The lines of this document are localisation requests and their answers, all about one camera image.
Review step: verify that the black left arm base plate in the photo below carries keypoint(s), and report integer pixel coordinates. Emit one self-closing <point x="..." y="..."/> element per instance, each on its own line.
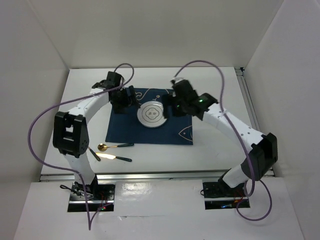
<point x="103" y="199"/>

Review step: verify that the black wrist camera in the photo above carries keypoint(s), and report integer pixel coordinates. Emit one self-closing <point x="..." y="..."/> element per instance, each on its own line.
<point x="114" y="79"/>
<point x="182" y="87"/>

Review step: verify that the gold knife black handle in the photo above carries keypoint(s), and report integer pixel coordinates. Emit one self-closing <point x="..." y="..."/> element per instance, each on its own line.
<point x="112" y="157"/>

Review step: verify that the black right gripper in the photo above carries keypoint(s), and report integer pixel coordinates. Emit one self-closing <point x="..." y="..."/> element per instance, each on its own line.
<point x="169" y="99"/>

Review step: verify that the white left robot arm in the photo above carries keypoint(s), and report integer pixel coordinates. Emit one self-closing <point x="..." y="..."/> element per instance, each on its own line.
<point x="71" y="136"/>

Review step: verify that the white round dinner plate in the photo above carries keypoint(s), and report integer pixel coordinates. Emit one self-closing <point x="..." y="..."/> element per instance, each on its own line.
<point x="151" y="114"/>

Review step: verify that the dark blue embroidered cloth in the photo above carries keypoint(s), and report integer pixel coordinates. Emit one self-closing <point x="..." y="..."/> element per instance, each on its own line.
<point x="125" y="127"/>

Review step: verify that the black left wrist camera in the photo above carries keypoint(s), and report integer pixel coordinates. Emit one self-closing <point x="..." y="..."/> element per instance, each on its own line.
<point x="114" y="79"/>

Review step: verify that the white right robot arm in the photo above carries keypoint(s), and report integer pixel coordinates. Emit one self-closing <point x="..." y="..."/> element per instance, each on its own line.
<point x="261" y="150"/>

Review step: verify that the aluminium frame rail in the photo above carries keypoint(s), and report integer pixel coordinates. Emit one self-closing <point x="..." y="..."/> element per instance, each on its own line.
<point x="240" y="74"/>
<point x="140" y="176"/>

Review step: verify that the gold spoon black handle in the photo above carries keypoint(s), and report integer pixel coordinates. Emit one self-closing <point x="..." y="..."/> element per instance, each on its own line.
<point x="103" y="147"/>

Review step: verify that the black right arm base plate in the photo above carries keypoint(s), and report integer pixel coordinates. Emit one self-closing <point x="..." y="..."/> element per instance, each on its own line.
<point x="215" y="198"/>

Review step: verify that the aluminium frame rail right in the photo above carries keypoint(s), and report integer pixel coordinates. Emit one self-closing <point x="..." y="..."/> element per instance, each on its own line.
<point x="240" y="74"/>

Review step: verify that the aluminium frame rail front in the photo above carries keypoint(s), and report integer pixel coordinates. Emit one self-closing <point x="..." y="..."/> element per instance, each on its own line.
<point x="140" y="176"/>

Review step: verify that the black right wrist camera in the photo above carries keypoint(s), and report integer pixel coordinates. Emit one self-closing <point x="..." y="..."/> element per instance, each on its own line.
<point x="182" y="87"/>

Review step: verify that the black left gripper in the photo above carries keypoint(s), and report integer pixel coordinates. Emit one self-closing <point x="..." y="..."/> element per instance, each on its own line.
<point x="128" y="100"/>

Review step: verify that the gold fork black handle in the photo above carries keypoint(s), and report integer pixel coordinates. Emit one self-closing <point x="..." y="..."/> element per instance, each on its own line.
<point x="94" y="154"/>

